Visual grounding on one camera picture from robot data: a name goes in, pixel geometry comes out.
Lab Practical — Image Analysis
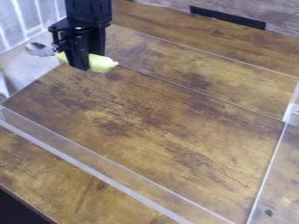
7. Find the clear acrylic right barrier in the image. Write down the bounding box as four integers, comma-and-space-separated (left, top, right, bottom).
247, 82, 299, 224

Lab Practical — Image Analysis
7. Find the clear acrylic barrier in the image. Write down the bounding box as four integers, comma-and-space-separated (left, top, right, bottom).
0, 106, 233, 224
247, 82, 299, 224

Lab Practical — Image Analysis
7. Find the black strip on table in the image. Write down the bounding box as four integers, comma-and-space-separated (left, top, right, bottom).
189, 5, 267, 30

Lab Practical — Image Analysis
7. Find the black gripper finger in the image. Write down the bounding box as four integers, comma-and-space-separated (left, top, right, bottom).
62, 31, 89, 71
88, 27, 106, 56

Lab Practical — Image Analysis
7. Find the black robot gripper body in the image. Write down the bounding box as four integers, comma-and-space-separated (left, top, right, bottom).
46, 0, 114, 45

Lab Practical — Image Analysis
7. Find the clear acrylic front barrier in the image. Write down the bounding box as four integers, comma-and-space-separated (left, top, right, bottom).
0, 106, 233, 224

